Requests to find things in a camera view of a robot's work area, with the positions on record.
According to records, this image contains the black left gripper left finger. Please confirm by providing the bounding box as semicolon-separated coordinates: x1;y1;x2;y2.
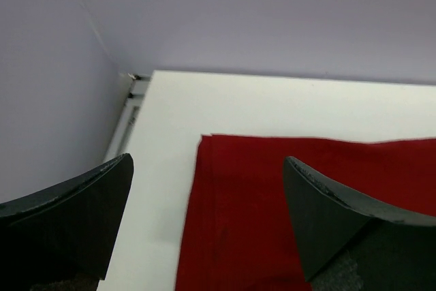
1;153;133;290

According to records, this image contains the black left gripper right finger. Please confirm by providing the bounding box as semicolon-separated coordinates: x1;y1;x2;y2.
283;157;435;290

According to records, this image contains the red t shirt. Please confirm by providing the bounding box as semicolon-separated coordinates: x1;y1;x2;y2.
175;135;435;290

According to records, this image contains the aluminium table frame rail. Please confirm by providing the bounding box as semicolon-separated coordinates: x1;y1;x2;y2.
103;74;151;162

